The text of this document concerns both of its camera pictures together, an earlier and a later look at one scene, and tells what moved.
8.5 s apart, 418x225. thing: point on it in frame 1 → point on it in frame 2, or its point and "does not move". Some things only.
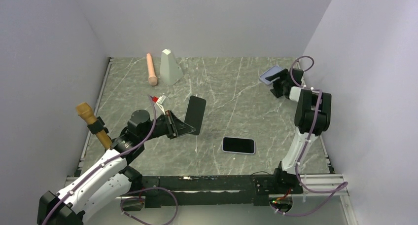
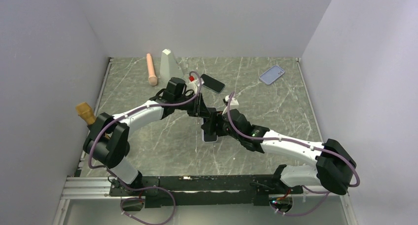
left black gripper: [175, 127] → [200, 109]
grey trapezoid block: [170, 71] does not move
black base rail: [219, 190] does not move
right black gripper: [283, 75] → [209, 126]
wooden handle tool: [86, 113] does not move
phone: [274, 69] does not move
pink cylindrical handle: [152, 79] does not move
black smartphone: [238, 145] → [209, 138]
